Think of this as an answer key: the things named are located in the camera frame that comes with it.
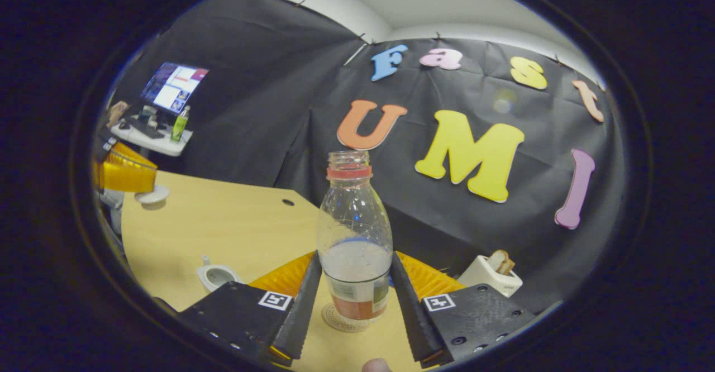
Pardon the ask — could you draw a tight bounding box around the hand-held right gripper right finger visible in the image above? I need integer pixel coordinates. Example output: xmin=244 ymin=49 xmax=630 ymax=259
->
xmin=389 ymin=251 xmax=537 ymax=369

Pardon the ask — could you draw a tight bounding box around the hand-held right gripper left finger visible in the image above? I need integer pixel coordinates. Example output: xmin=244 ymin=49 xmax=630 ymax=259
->
xmin=178 ymin=250 xmax=324 ymax=367

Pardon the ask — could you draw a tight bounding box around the round cork coaster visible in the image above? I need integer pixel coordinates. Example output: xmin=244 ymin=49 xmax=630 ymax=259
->
xmin=322 ymin=303 xmax=373 ymax=333

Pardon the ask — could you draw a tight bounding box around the white teacup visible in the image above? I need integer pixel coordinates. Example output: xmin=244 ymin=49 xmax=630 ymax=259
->
xmin=197 ymin=255 xmax=244 ymax=293

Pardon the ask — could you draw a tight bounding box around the clear plastic water bottle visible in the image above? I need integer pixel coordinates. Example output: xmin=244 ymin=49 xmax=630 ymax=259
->
xmin=317 ymin=150 xmax=393 ymax=321

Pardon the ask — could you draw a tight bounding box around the green drink bottle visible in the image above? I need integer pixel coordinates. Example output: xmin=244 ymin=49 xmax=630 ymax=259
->
xmin=170 ymin=105 xmax=190 ymax=142

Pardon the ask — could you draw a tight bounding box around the black keyboard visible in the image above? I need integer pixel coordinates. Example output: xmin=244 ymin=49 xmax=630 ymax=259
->
xmin=126 ymin=117 xmax=166 ymax=140

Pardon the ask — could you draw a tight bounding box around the white side desk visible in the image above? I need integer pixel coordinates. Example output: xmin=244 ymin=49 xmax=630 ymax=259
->
xmin=111 ymin=120 xmax=193 ymax=158

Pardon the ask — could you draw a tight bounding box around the white toaster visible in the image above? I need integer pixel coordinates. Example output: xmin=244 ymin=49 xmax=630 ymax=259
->
xmin=458 ymin=255 xmax=523 ymax=298

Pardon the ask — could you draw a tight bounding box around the computer monitor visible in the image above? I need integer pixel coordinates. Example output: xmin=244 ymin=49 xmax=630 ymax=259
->
xmin=140 ymin=62 xmax=209 ymax=117

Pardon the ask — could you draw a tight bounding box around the toast slice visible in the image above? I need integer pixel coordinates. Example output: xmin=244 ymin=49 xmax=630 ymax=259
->
xmin=487 ymin=250 xmax=516 ymax=275

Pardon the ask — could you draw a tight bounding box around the black backdrop cloth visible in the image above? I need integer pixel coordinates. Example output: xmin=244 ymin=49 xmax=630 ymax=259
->
xmin=112 ymin=0 xmax=626 ymax=314

